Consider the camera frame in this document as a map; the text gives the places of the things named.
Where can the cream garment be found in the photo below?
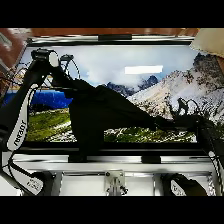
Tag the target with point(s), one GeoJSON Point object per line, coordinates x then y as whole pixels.
{"type": "Point", "coordinates": [210, 41]}

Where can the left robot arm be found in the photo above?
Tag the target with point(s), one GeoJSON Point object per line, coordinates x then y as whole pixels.
{"type": "Point", "coordinates": [20, 113]}

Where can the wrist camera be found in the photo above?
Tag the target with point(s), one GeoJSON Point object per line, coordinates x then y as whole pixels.
{"type": "Point", "coordinates": [66, 57]}
{"type": "Point", "coordinates": [182, 105]}

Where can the silver frame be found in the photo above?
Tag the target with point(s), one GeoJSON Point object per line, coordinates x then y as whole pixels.
{"type": "Point", "coordinates": [113, 165]}

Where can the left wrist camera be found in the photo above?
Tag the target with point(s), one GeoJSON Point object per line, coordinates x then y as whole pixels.
{"type": "Point", "coordinates": [66, 57]}

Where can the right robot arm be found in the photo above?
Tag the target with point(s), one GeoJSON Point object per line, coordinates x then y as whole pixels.
{"type": "Point", "coordinates": [213, 140]}

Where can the black garment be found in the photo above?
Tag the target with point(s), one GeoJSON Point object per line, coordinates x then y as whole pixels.
{"type": "Point", "coordinates": [100, 110]}

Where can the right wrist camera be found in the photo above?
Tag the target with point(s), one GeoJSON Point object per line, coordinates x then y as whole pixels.
{"type": "Point", "coordinates": [182, 105]}

